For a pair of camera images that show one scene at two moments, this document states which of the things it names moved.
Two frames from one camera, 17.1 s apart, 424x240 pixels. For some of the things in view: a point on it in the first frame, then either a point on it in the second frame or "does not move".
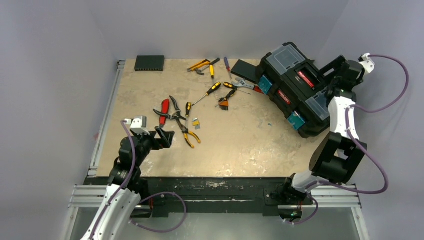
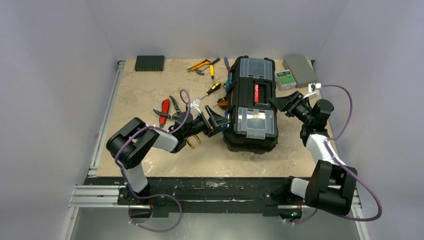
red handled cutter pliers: [165, 107] does not move
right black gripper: [336, 66] → [293, 104]
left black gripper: [166, 136] → [218, 120]
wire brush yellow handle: [223, 102] does not move
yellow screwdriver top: [212, 71] does not move
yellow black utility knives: [202, 63] does not move
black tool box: [296, 86] → [251, 81]
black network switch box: [149, 63] does not move
